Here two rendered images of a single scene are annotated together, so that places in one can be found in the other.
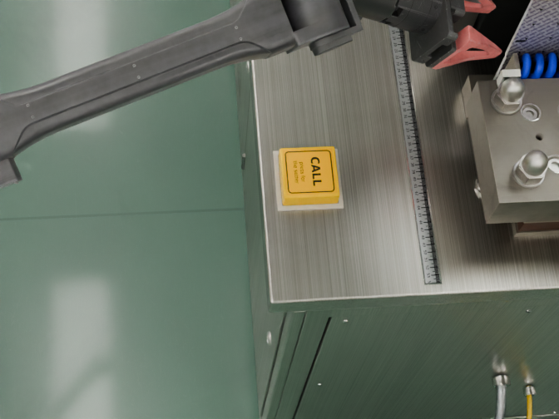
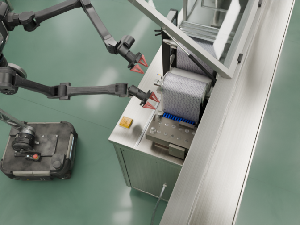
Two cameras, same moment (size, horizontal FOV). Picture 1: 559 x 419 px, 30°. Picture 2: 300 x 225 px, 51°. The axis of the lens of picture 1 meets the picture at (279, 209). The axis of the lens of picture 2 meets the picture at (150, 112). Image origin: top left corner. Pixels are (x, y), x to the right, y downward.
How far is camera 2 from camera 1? 1.15 m
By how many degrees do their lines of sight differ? 22
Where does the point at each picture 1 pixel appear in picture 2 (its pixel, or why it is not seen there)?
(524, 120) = (158, 122)
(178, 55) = (97, 89)
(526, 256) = (154, 149)
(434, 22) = (143, 99)
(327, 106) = (137, 113)
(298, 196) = (121, 124)
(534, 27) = (165, 107)
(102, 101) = (83, 92)
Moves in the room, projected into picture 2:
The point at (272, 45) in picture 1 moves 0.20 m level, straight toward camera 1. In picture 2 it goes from (111, 92) to (90, 115)
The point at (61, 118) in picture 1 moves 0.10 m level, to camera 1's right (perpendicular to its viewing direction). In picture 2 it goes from (77, 92) to (89, 99)
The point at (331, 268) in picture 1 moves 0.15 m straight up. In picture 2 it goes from (120, 138) to (117, 126)
